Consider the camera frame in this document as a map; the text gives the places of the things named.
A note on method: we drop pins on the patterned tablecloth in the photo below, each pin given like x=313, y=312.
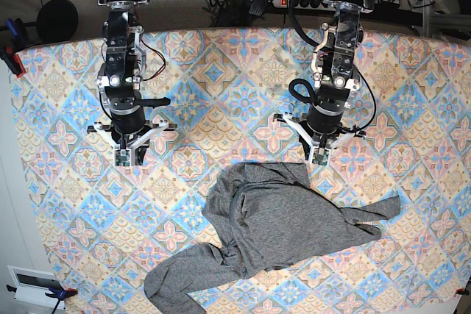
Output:
x=104, y=228

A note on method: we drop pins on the grey t-shirt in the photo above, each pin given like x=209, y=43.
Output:
x=267, y=217

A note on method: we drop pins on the red clamp bottom right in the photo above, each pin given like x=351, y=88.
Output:
x=462, y=292

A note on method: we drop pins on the red black clamp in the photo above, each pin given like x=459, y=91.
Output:
x=9, y=54

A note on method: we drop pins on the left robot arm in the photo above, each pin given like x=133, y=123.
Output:
x=335, y=78

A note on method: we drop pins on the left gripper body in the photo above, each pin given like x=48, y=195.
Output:
x=321, y=127

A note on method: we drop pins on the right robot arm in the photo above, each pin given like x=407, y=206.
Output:
x=119, y=82

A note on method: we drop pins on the round black stool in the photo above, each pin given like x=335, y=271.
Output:
x=57, y=21

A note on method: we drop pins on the white power strip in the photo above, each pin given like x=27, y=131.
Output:
x=301, y=4

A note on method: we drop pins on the white wall box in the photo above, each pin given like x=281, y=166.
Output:
x=31, y=287

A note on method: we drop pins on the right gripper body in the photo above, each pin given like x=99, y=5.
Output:
x=125, y=130

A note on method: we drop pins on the blue clamp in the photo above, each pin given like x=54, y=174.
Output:
x=18, y=31

